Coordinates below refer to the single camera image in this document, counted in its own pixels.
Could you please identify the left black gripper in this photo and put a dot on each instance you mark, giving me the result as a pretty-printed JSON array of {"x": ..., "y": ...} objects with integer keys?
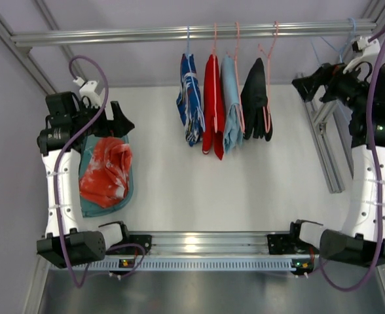
[{"x": 107, "y": 121}]

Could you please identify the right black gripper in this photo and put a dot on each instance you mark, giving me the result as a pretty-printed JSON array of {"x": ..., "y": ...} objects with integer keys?
[{"x": 325, "y": 84}]

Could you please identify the light blue hanger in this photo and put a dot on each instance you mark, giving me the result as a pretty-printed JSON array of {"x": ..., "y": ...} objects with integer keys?
[
  {"x": 199, "y": 110},
  {"x": 340, "y": 51}
]

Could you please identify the orange white trousers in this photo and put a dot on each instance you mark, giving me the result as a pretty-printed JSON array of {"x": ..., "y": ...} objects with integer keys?
[{"x": 106, "y": 180}]

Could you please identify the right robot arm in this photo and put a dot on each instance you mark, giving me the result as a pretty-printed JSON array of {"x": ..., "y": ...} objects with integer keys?
[{"x": 361, "y": 239}]

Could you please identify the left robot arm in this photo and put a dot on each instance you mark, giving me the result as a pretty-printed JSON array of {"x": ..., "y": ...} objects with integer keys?
[{"x": 61, "y": 143}]

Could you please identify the black trousers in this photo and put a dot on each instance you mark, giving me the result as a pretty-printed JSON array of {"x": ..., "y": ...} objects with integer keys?
[{"x": 255, "y": 104}]

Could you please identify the blue patterned trousers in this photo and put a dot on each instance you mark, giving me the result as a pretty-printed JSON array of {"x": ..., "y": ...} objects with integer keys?
[{"x": 187, "y": 104}]

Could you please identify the pink hanger with black trousers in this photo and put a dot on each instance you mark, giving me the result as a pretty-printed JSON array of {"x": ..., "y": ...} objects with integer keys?
[{"x": 268, "y": 55}]

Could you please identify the light blue trousers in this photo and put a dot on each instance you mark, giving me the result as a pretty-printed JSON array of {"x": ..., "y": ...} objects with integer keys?
[{"x": 233, "y": 134}]

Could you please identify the red trousers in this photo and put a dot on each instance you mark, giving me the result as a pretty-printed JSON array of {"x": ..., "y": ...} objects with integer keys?
[{"x": 210, "y": 138}]

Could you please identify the pink hanger with red trousers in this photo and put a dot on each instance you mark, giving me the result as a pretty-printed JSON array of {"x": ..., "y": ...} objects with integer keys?
[{"x": 216, "y": 39}]

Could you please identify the teal plastic tray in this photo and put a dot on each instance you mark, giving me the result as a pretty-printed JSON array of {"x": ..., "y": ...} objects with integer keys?
[{"x": 89, "y": 209}]

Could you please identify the aluminium frame right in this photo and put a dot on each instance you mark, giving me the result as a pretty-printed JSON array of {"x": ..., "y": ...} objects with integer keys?
[{"x": 319, "y": 113}]

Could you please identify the aluminium frame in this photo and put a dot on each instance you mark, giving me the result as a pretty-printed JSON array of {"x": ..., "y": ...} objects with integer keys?
[
  {"x": 45, "y": 67},
  {"x": 319, "y": 113}
]

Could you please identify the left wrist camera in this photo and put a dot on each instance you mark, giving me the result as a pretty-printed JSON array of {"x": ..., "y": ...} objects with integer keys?
[{"x": 89, "y": 92}]

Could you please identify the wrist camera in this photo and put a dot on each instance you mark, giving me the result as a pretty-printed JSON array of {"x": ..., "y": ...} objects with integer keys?
[
  {"x": 89, "y": 92},
  {"x": 366, "y": 49}
]

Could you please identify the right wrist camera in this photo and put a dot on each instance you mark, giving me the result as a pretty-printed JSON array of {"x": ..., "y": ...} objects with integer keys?
[{"x": 366, "y": 49}]

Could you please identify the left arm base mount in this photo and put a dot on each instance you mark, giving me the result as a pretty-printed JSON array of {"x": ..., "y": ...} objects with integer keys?
[{"x": 140, "y": 243}]

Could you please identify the aluminium hanging rail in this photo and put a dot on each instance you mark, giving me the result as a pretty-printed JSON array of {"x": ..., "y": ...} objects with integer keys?
[{"x": 183, "y": 33}]

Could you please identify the slotted cable duct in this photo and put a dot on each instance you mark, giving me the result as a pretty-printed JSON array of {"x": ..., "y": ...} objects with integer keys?
[{"x": 203, "y": 264}]

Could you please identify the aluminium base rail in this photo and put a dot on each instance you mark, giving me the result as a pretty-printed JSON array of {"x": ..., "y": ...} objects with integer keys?
[{"x": 209, "y": 242}]

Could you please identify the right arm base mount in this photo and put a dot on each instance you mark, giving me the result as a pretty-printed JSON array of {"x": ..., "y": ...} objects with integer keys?
[{"x": 282, "y": 244}]

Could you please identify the aluminium frame left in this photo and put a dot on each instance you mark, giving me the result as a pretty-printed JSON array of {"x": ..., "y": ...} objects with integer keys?
[{"x": 45, "y": 67}]

